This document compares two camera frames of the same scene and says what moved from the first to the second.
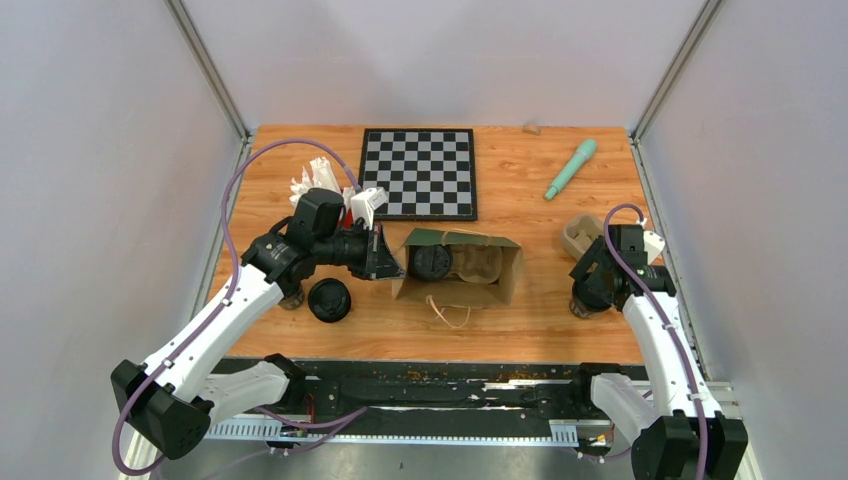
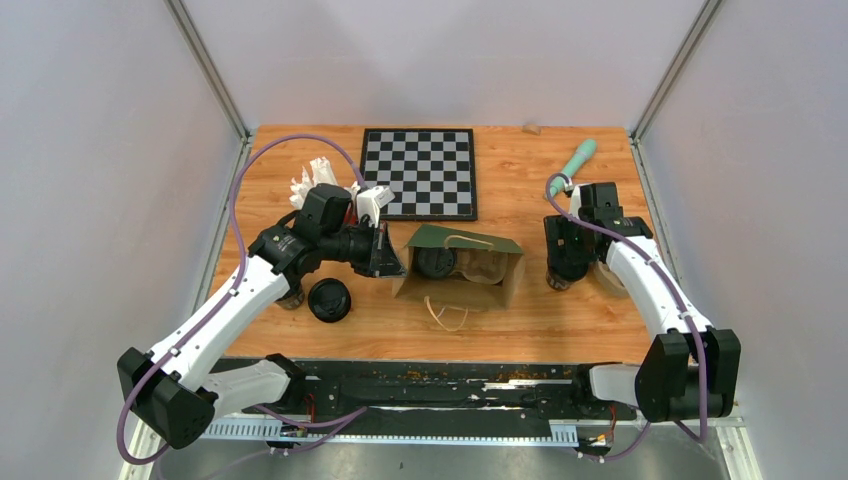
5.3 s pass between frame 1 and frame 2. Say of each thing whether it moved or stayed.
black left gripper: stayed
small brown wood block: stayed
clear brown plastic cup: moved
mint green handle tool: stayed
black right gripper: moved
